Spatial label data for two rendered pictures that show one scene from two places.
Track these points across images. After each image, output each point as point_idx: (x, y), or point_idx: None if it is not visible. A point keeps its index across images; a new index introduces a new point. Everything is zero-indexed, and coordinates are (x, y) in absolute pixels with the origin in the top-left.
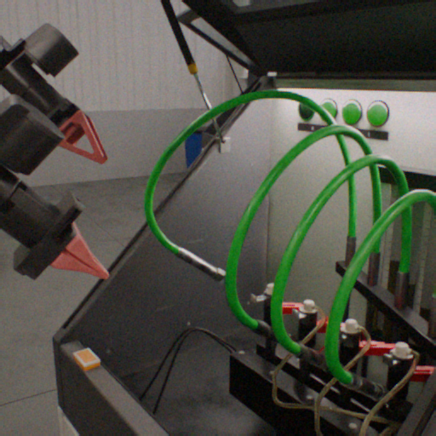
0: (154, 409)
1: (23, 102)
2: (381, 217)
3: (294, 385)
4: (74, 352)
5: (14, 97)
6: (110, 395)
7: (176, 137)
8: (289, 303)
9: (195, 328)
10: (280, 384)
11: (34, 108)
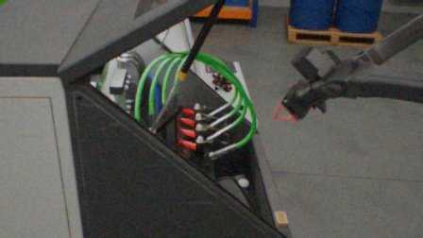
0: (253, 206)
1: (326, 50)
2: (218, 59)
3: (206, 158)
4: (285, 230)
5: (329, 49)
6: (277, 196)
7: (240, 86)
8: (193, 143)
9: (228, 177)
10: (210, 160)
11: (322, 54)
